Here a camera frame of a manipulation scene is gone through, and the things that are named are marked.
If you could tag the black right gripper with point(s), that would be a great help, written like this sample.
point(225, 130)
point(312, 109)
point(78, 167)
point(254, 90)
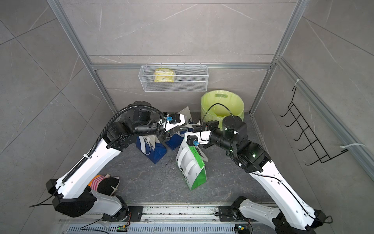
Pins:
point(210, 126)

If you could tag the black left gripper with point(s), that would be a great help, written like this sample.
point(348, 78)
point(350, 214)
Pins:
point(163, 128)

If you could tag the blue white paper bag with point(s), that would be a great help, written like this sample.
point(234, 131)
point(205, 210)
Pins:
point(151, 147)
point(176, 140)

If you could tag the receipt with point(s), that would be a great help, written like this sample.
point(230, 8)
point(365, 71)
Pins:
point(193, 118)

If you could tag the green white paper bag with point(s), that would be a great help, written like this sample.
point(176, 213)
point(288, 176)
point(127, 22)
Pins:
point(191, 162)

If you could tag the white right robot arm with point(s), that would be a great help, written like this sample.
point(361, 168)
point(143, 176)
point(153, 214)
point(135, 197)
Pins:
point(292, 214)

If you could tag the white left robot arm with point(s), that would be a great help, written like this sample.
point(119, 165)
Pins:
point(72, 194)

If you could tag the green trash bag liner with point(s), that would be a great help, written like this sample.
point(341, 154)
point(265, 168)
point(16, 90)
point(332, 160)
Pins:
point(212, 105)

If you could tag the yellow wet wipes pack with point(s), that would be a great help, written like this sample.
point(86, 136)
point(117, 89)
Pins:
point(164, 75)

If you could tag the plush doll striped shirt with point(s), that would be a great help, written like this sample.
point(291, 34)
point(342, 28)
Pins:
point(104, 184)

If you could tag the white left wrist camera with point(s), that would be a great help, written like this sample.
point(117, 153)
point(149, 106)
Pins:
point(174, 120)

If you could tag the white wire mesh basket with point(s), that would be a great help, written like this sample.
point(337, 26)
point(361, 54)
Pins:
point(189, 78)

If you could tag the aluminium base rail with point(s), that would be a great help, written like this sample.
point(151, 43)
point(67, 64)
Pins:
point(175, 219)

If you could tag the black wire hook rack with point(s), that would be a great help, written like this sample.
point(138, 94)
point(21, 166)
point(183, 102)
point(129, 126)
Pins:
point(307, 133)

